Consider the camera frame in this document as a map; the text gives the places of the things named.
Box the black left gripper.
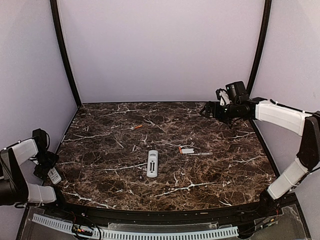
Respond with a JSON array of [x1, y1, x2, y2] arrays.
[[33, 150, 59, 182]]

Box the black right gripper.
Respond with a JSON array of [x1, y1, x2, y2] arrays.
[[200, 100, 240, 125]]

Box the screwdriver with clear handle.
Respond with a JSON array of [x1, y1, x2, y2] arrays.
[[188, 152, 213, 156]]

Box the white battery cover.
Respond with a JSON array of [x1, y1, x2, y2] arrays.
[[180, 148, 195, 154]]

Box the white remote control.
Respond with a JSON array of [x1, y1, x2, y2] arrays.
[[48, 167, 62, 185], [146, 150, 159, 178]]

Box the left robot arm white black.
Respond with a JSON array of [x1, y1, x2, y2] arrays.
[[0, 128, 71, 218]]

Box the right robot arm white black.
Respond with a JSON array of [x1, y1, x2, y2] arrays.
[[200, 81, 320, 217]]

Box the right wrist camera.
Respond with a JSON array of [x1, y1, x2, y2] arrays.
[[215, 88, 231, 106]]

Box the white slotted cable duct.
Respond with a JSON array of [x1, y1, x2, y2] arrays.
[[31, 213, 239, 240]]

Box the black front table rail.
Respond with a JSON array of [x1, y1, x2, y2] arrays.
[[41, 202, 276, 226]]

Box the black right frame post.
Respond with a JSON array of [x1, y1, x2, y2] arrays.
[[246, 0, 272, 96]]

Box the black frame post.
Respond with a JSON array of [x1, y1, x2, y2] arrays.
[[246, 0, 272, 96], [49, 0, 82, 108]]

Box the black left frame post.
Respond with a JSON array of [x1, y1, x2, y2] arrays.
[[49, 0, 82, 108]]

